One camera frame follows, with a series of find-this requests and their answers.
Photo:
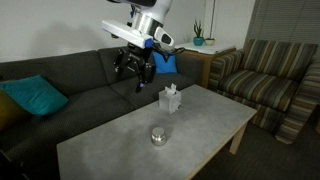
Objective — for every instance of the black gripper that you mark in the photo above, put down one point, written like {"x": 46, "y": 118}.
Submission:
{"x": 138, "y": 53}

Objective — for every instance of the small white plant pot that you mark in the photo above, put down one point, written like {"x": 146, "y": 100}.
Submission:
{"x": 209, "y": 42}

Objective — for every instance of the grey tissue box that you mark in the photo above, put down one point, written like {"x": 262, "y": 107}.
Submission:
{"x": 169, "y": 101}

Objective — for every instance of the window blinds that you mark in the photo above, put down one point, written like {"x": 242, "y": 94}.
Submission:
{"x": 286, "y": 23}

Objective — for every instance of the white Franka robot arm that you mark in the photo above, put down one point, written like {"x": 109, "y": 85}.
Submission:
{"x": 146, "y": 20}

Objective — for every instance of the wooden side table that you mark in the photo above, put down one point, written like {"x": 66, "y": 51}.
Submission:
{"x": 208, "y": 61}

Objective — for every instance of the teal pot with plant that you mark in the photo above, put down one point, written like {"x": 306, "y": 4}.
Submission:
{"x": 198, "y": 40}

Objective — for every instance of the small glass cup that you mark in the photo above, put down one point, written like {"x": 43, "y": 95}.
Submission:
{"x": 158, "y": 140}

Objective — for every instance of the white tissue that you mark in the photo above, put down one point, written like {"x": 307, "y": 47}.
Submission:
{"x": 171, "y": 89}

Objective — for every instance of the wooden coffee table leg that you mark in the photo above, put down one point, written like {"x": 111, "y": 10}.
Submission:
{"x": 238, "y": 138}

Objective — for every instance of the dark grey sofa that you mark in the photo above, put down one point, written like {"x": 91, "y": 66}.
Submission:
{"x": 86, "y": 93}

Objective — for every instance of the silver bottle lid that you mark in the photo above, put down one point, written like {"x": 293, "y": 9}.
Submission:
{"x": 158, "y": 131}

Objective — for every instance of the yellow-brown cushion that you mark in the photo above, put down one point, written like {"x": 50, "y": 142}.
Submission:
{"x": 8, "y": 111}

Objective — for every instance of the white tray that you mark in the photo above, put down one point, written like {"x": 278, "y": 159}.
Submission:
{"x": 208, "y": 48}

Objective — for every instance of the teal cushion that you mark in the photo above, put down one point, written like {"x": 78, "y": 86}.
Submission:
{"x": 33, "y": 95}

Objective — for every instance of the blue cushion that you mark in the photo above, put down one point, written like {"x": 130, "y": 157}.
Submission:
{"x": 166, "y": 64}

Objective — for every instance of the striped armchair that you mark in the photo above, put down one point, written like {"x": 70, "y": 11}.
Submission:
{"x": 263, "y": 86}

